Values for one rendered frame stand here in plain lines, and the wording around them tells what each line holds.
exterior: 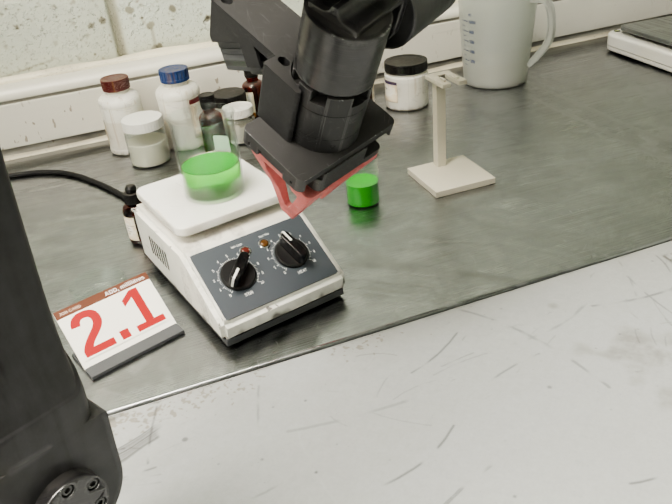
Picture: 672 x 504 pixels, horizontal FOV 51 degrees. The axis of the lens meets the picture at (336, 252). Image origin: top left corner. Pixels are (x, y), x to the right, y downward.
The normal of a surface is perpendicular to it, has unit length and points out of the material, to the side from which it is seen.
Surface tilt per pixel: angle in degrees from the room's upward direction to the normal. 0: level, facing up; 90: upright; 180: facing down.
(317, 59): 104
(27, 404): 77
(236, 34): 98
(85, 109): 90
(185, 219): 0
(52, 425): 90
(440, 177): 0
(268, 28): 30
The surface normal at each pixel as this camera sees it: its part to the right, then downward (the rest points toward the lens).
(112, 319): 0.35, -0.44
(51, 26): 0.36, 0.45
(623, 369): -0.09, -0.85
